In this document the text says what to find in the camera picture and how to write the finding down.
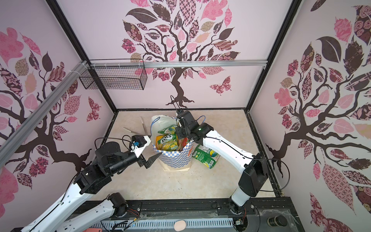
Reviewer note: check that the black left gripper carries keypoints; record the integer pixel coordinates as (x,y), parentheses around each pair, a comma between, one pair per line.
(142,161)

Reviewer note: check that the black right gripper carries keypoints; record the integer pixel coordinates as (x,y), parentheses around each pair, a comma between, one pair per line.
(184,131)

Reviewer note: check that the colourful spring tea candy bag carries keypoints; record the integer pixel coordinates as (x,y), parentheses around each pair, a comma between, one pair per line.
(167,139)

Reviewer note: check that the blue checkered paper bag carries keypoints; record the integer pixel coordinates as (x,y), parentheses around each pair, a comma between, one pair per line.
(176,152)

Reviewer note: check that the green Fox's candy bag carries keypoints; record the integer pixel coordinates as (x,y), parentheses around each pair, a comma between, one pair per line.
(206,156)

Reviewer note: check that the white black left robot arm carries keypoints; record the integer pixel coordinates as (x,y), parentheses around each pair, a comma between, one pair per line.
(109,160)

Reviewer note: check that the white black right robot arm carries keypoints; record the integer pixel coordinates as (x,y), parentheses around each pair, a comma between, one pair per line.
(253,168)

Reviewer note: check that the round beige sticker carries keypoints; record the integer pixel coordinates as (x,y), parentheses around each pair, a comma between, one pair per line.
(179,225)

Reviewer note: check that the black knob on base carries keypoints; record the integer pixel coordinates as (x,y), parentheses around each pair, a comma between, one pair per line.
(277,221)

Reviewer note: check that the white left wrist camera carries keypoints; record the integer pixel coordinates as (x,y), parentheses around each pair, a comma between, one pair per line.
(139,143)

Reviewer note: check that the metal scissors pink handle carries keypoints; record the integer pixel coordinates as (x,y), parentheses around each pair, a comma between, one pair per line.
(139,128)

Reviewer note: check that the slotted white cable duct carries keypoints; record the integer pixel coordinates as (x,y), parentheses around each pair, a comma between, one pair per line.
(166,225)

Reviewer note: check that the black wire basket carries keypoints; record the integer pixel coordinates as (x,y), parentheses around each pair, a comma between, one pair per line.
(115,74)

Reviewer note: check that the aluminium rail back wall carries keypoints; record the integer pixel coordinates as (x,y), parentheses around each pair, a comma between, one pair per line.
(179,64)

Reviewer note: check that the aluminium rail wall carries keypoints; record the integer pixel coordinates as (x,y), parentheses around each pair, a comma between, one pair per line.
(10,146)
(179,64)

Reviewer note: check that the aluminium rail left wall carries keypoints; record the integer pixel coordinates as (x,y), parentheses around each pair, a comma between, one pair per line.
(10,146)

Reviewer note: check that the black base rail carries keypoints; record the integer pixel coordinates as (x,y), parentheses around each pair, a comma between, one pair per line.
(253,218)

